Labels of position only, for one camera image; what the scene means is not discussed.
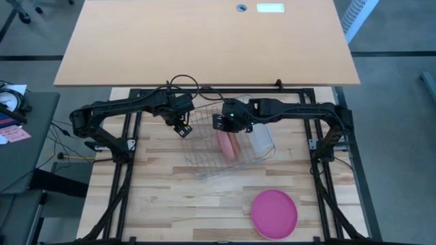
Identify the yellow-shaft tool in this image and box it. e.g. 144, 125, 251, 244
57, 152, 95, 161

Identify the office chair base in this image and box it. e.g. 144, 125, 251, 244
5, 0, 74, 25

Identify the magenta plate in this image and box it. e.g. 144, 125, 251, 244
250, 189, 299, 241

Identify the white perforated computer case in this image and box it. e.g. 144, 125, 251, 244
340, 0, 381, 44

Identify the grey desk foot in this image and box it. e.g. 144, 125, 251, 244
420, 71, 436, 99

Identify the black floor cable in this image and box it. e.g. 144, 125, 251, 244
50, 118, 103, 164

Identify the pink sticky note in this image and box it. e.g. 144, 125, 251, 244
0, 125, 32, 144

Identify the black panel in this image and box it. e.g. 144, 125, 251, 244
29, 168, 89, 199

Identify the black plug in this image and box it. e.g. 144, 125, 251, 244
83, 140, 106, 152

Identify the dusty pink plate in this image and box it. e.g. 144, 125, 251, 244
216, 130, 236, 163

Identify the white paper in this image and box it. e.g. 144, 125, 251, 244
0, 84, 27, 96

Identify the white desk label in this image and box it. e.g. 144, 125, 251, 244
256, 3, 285, 14

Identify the grey side desk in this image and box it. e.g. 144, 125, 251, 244
0, 91, 61, 195

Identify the black aluminium frame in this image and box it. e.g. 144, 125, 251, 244
76, 87, 384, 245

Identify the black cable coil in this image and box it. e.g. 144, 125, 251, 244
0, 88, 33, 115

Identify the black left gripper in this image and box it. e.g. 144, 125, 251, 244
165, 93, 196, 139

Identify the translucent white cutlery caddy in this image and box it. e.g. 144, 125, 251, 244
248, 122, 275, 156

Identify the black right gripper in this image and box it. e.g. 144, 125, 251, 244
213, 98, 262, 134

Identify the grey wire dish rack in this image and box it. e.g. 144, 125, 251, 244
180, 95, 277, 180

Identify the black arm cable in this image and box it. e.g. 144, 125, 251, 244
169, 73, 200, 101

